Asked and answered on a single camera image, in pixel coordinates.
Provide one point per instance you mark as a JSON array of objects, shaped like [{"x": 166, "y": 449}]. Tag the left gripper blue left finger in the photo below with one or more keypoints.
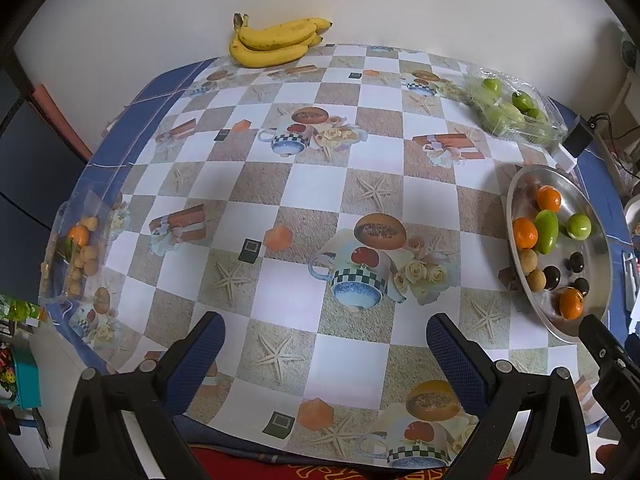
[{"x": 96, "y": 443}]

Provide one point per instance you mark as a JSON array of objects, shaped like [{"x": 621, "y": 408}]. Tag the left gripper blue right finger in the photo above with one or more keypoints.
[{"x": 554, "y": 442}]

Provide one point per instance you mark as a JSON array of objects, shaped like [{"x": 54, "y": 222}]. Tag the orange tangerine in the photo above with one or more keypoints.
[
  {"x": 548, "y": 198},
  {"x": 571, "y": 303},
  {"x": 525, "y": 233}
]

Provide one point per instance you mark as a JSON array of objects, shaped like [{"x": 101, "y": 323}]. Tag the dark plum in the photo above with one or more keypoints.
[
  {"x": 582, "y": 285},
  {"x": 576, "y": 262},
  {"x": 553, "y": 276}
]

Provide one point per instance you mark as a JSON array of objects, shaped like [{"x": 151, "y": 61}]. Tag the brown round fruit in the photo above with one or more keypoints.
[
  {"x": 528, "y": 260},
  {"x": 536, "y": 280}
]

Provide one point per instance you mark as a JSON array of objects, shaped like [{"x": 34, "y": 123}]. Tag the green mango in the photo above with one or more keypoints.
[
  {"x": 578, "y": 226},
  {"x": 547, "y": 226}
]

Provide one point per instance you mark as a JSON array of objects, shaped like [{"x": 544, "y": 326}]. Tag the plastic bag of small fruits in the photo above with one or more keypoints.
[{"x": 77, "y": 245}]

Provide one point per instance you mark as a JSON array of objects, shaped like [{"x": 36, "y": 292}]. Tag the clear plastic bag green fruits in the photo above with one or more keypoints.
[{"x": 511, "y": 109}]

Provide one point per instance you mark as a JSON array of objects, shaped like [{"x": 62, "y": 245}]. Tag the teal box on floor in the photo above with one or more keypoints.
[{"x": 27, "y": 379}]

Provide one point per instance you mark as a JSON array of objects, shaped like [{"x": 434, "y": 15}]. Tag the red patterned mat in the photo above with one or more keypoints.
[{"x": 222, "y": 465}]

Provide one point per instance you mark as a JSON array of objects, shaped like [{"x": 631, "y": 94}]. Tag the round metal tray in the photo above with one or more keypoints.
[{"x": 521, "y": 203}]

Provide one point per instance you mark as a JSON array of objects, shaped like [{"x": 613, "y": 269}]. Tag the black and white charger box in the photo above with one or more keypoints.
[{"x": 566, "y": 152}]

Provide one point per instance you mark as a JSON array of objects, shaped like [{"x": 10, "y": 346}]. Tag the checkered printed tablecloth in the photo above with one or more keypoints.
[{"x": 326, "y": 209}]

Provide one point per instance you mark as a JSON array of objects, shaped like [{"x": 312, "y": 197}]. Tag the yellow banana bunch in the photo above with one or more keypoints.
[{"x": 275, "y": 45}]

